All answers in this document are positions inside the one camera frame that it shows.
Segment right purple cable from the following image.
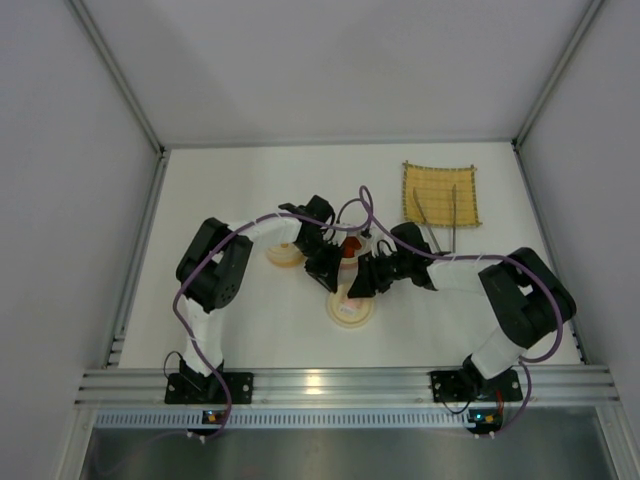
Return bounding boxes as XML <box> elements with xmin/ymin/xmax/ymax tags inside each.
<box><xmin>358</xmin><ymin>184</ymin><xmax>571</xmax><ymax>441</ymax></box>

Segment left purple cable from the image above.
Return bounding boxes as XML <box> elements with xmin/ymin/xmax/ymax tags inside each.
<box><xmin>172</xmin><ymin>197</ymin><xmax>374</xmax><ymax>441</ymax></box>

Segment purple cable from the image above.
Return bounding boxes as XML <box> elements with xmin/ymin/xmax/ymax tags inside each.
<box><xmin>358</xmin><ymin>184</ymin><xmax>571</xmax><ymax>441</ymax></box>
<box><xmin>172</xmin><ymin>197</ymin><xmax>374</xmax><ymax>441</ymax></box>

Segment aluminium mounting rail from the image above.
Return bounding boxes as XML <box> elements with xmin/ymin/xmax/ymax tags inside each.
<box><xmin>75</xmin><ymin>365</ymin><xmax>619</xmax><ymax>409</ymax></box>

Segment cream lid pink valve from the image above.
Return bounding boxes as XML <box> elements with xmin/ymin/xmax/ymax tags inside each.
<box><xmin>326</xmin><ymin>284</ymin><xmax>375</xmax><ymax>329</ymax></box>

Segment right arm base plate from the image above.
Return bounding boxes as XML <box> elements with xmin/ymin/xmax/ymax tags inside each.
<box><xmin>429</xmin><ymin>369</ymin><xmax>524</xmax><ymax>404</ymax></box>

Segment cream lunch box lid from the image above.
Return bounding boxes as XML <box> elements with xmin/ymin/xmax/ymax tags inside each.
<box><xmin>265</xmin><ymin>243</ymin><xmax>305</xmax><ymax>268</ymax></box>

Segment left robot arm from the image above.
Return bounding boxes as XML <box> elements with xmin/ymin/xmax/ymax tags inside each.
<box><xmin>174</xmin><ymin>195</ymin><xmax>342</xmax><ymax>390</ymax></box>

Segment steel food tongs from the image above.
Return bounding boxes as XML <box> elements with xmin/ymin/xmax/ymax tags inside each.
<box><xmin>411</xmin><ymin>183</ymin><xmax>458</xmax><ymax>254</ymax></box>

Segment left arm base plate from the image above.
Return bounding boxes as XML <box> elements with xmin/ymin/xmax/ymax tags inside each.
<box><xmin>164</xmin><ymin>372</ymin><xmax>254</xmax><ymax>405</ymax></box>

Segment woven bamboo tray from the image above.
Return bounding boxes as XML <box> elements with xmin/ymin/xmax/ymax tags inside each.
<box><xmin>402</xmin><ymin>161</ymin><xmax>482</xmax><ymax>228</ymax></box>

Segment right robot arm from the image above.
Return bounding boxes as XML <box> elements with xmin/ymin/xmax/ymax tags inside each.
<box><xmin>347</xmin><ymin>222</ymin><xmax>577</xmax><ymax>400</ymax></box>

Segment orange fried chicken wing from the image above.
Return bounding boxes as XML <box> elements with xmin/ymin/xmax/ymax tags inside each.
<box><xmin>342</xmin><ymin>236</ymin><xmax>362</xmax><ymax>259</ymax></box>

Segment pink lunch box bowl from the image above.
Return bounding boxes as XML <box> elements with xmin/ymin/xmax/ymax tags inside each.
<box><xmin>338</xmin><ymin>233</ymin><xmax>372</xmax><ymax>284</ymax></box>

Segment slotted cable duct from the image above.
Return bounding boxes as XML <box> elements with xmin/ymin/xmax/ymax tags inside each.
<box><xmin>94</xmin><ymin>407</ymin><xmax>471</xmax><ymax>430</ymax></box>

